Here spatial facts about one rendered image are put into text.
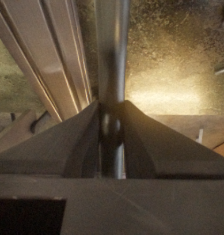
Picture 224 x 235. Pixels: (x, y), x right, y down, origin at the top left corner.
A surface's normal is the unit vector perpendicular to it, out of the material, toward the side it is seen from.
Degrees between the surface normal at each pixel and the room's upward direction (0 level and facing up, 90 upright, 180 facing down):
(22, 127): 90
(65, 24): 0
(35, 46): 0
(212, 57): 0
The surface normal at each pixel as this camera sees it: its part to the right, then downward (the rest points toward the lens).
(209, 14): -0.01, 0.92
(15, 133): 1.00, 0.01
